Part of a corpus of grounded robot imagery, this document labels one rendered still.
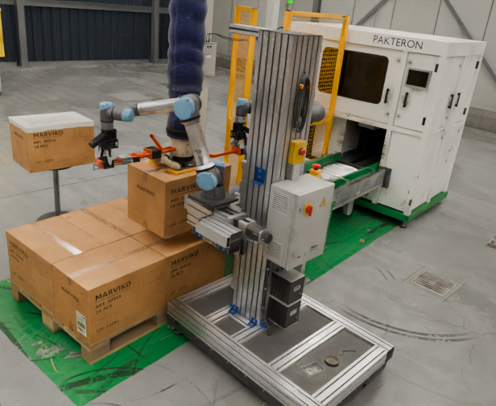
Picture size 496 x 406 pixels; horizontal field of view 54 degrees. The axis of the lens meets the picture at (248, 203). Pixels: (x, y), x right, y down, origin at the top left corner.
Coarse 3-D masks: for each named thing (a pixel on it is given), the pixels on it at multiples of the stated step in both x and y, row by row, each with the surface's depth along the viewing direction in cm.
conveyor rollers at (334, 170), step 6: (336, 162) 554; (318, 168) 528; (324, 168) 532; (330, 168) 530; (336, 168) 534; (342, 168) 538; (348, 168) 536; (354, 168) 540; (324, 174) 513; (330, 174) 518; (336, 174) 515; (342, 174) 519; (330, 180) 499
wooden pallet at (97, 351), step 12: (12, 288) 355; (48, 312) 323; (156, 312) 334; (48, 324) 328; (60, 324) 316; (132, 324) 320; (144, 324) 340; (156, 324) 339; (72, 336) 308; (120, 336) 326; (132, 336) 327; (84, 348) 302; (96, 348) 301; (108, 348) 309; (120, 348) 318; (96, 360) 304
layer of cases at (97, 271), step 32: (32, 224) 350; (64, 224) 354; (96, 224) 359; (128, 224) 364; (32, 256) 319; (64, 256) 313; (96, 256) 317; (128, 256) 321; (160, 256) 325; (192, 256) 345; (224, 256) 375; (32, 288) 332; (64, 288) 300; (96, 288) 286; (128, 288) 306; (160, 288) 330; (192, 288) 357; (64, 320) 311; (96, 320) 294; (128, 320) 315
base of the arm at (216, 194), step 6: (216, 186) 291; (222, 186) 295; (204, 192) 294; (210, 192) 292; (216, 192) 292; (222, 192) 295; (204, 198) 295; (210, 198) 293; (216, 198) 293; (222, 198) 295
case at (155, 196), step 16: (144, 160) 337; (128, 176) 331; (144, 176) 318; (160, 176) 313; (176, 176) 315; (192, 176) 322; (128, 192) 336; (144, 192) 323; (160, 192) 311; (176, 192) 315; (192, 192) 327; (128, 208) 341; (144, 208) 327; (160, 208) 315; (176, 208) 320; (144, 224) 332; (160, 224) 319; (176, 224) 326
